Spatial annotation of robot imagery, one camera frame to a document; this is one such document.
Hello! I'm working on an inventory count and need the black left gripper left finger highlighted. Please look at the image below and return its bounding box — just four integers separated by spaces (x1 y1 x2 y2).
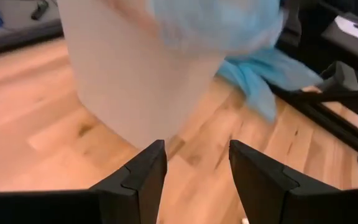
0 139 168 224

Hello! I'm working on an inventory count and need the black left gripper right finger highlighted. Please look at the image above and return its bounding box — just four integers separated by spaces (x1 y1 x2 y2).
228 139 358 224

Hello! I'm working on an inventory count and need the translucent blue trash bag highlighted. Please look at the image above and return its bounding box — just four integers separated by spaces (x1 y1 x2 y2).
216 46 323 123

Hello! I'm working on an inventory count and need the white plastic trash bin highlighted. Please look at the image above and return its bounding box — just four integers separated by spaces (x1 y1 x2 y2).
57 0 229 150

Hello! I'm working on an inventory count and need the grey side desk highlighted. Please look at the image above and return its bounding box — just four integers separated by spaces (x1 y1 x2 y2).
320 14 358 50

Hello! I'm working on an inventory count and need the grey metal bracket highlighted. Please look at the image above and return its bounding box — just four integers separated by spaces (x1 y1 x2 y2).
317 60 358 93

